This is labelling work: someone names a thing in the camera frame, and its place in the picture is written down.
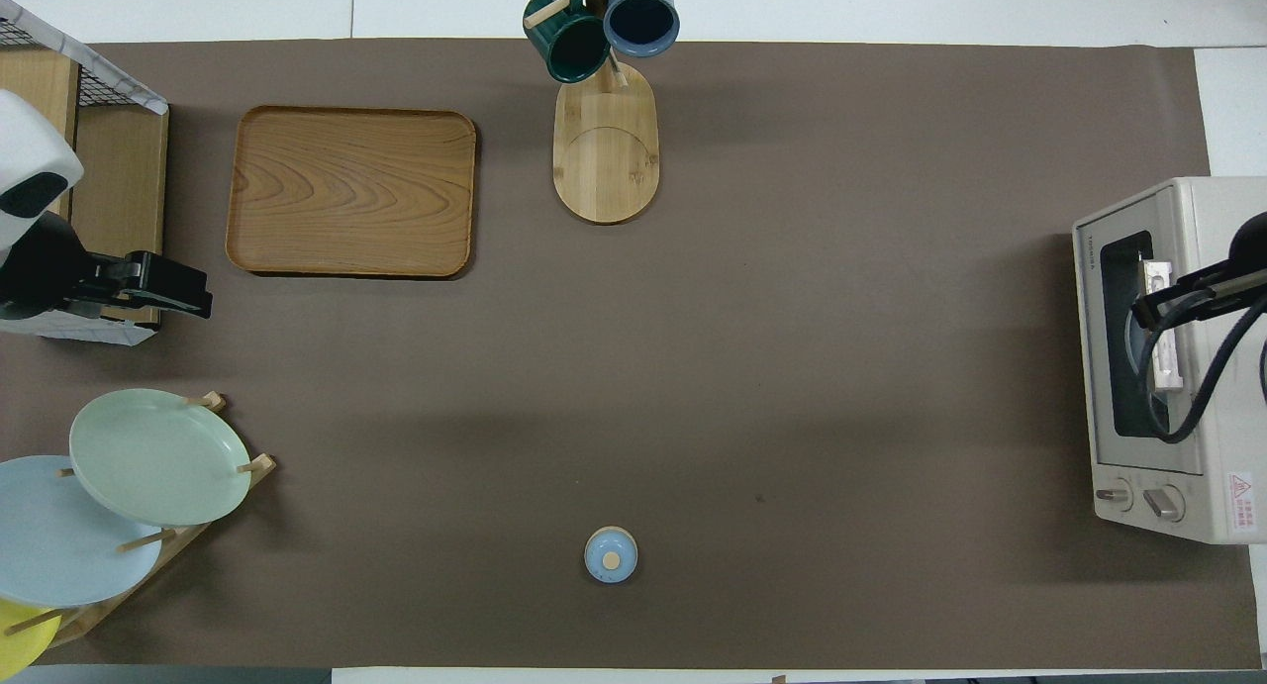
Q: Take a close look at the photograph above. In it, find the small blue lid wooden knob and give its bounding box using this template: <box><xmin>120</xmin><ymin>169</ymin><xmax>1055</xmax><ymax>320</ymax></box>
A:
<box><xmin>584</xmin><ymin>527</ymin><xmax>639</xmax><ymax>585</ymax></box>

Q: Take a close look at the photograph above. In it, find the dark green mug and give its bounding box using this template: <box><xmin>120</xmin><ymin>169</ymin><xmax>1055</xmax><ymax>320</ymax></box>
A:
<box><xmin>523</xmin><ymin>0</ymin><xmax>612</xmax><ymax>84</ymax></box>

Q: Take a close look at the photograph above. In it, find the yellow plate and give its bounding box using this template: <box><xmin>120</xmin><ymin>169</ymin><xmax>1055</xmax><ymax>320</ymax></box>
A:
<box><xmin>0</xmin><ymin>598</ymin><xmax>62</xmax><ymax>681</ymax></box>

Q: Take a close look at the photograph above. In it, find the beige toaster oven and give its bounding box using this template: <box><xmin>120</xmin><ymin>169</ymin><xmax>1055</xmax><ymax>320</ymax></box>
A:
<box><xmin>1072</xmin><ymin>176</ymin><xmax>1267</xmax><ymax>544</ymax></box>

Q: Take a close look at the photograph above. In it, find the blue mug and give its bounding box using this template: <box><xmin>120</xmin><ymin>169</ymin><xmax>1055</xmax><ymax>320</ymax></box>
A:
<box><xmin>603</xmin><ymin>0</ymin><xmax>682</xmax><ymax>58</ymax></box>

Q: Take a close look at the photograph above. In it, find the light blue smooth plate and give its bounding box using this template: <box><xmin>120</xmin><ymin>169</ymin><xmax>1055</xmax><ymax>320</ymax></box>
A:
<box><xmin>0</xmin><ymin>455</ymin><xmax>164</xmax><ymax>608</ymax></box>

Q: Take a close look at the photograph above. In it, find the brown table mat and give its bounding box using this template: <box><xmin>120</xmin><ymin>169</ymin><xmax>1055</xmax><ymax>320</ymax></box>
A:
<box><xmin>0</xmin><ymin>39</ymin><xmax>1263</xmax><ymax>670</ymax></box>

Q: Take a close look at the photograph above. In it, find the black wire basket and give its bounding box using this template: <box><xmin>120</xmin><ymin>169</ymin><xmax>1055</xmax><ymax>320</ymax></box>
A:
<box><xmin>0</xmin><ymin>16</ymin><xmax>164</xmax><ymax>111</ymax></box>

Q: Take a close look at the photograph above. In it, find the glass oven door with handle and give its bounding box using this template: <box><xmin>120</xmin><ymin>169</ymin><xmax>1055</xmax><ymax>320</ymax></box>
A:
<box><xmin>1074</xmin><ymin>191</ymin><xmax>1205</xmax><ymax>477</ymax></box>

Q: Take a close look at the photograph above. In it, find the wooden shelf unit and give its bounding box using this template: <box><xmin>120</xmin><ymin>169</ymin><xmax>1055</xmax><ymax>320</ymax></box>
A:
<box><xmin>0</xmin><ymin>46</ymin><xmax>169</xmax><ymax>329</ymax></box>

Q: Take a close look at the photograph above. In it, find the pale green plate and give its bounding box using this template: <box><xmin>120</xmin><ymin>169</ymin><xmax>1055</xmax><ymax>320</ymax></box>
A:
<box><xmin>69</xmin><ymin>388</ymin><xmax>251</xmax><ymax>528</ymax></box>

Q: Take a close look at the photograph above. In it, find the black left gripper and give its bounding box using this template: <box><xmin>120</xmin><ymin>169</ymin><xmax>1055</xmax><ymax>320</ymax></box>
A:
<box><xmin>0</xmin><ymin>212</ymin><xmax>214</xmax><ymax>321</ymax></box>

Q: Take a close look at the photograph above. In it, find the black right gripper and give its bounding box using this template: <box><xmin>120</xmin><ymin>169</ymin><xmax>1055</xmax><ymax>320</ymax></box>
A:
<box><xmin>1130</xmin><ymin>212</ymin><xmax>1267</xmax><ymax>330</ymax></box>

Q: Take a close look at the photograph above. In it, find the rectangular wooden tray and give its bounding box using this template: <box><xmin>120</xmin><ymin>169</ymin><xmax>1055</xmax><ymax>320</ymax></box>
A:
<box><xmin>226</xmin><ymin>106</ymin><xmax>478</xmax><ymax>279</ymax></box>

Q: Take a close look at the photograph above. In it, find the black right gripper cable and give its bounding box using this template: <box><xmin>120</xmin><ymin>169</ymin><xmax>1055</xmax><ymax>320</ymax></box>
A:
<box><xmin>1143</xmin><ymin>293</ymin><xmax>1267</xmax><ymax>445</ymax></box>

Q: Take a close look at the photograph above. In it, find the marble patterned cloth strip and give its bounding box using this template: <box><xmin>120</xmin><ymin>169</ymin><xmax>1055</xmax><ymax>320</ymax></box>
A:
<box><xmin>0</xmin><ymin>0</ymin><xmax>169</xmax><ymax>116</ymax></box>
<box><xmin>0</xmin><ymin>313</ymin><xmax>157</xmax><ymax>345</ymax></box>

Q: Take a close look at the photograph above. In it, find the wooden plate rack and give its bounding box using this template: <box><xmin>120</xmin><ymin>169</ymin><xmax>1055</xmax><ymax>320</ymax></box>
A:
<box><xmin>0</xmin><ymin>392</ymin><xmax>278</xmax><ymax>651</ymax></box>

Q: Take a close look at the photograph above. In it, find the wooden mug tree stand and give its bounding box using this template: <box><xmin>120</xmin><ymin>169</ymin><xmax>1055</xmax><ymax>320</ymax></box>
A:
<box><xmin>523</xmin><ymin>0</ymin><xmax>684</xmax><ymax>225</ymax></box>

